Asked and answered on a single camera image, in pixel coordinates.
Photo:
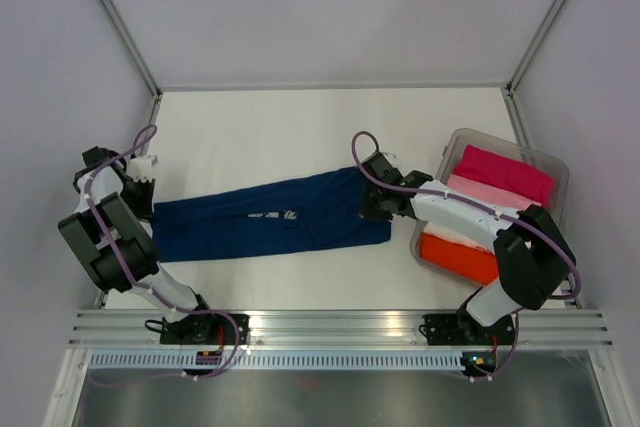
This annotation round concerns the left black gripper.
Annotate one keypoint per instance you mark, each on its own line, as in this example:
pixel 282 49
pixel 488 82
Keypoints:
pixel 147 206

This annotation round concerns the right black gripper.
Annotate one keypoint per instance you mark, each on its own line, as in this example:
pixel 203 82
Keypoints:
pixel 367 211

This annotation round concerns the blue t-shirt with print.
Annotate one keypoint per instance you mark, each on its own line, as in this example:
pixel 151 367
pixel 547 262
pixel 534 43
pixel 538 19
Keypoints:
pixel 315 213

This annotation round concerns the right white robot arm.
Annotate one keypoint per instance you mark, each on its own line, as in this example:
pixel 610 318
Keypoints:
pixel 517 258

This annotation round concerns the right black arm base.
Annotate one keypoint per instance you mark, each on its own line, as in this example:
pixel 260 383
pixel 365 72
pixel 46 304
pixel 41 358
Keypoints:
pixel 442 329

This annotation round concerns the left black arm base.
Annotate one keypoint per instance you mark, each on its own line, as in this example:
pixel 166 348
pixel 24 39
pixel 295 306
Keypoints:
pixel 220 329

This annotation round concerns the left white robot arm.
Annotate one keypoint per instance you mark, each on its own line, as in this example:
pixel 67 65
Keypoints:
pixel 109 232

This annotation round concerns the white folded t-shirt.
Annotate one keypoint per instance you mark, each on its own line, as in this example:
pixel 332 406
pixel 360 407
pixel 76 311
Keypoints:
pixel 451 236

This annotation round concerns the magenta folded t-shirt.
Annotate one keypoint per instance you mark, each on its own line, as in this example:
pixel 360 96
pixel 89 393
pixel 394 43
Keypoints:
pixel 505 173

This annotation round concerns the light pink folded t-shirt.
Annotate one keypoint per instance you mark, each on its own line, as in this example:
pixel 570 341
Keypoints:
pixel 489 194

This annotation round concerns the orange folded t-shirt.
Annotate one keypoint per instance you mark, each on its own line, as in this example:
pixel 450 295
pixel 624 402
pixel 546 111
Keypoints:
pixel 473 264

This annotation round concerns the clear plastic storage bin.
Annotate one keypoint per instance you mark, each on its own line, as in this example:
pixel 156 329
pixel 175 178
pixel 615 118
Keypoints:
pixel 460 139

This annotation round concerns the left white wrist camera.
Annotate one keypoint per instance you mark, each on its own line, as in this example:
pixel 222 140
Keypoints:
pixel 142 168

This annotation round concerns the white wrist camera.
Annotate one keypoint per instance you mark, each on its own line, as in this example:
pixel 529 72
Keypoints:
pixel 142 168
pixel 389 155

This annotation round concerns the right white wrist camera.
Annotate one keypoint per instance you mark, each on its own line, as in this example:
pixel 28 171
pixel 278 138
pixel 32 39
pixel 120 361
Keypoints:
pixel 389 155

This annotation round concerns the aluminium front rail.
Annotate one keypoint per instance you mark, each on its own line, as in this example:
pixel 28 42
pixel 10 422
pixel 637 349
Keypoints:
pixel 544 330

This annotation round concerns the white slotted cable duct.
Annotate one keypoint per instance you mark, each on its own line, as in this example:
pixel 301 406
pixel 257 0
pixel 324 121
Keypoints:
pixel 280 360

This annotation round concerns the left aluminium frame post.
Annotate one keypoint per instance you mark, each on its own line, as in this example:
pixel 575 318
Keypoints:
pixel 124 36

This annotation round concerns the aluminium frame post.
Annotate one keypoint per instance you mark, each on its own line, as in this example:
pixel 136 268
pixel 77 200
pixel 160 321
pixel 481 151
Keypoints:
pixel 550 18
pixel 124 36

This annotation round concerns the right aluminium frame post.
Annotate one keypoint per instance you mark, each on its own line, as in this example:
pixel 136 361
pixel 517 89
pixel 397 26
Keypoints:
pixel 550 18

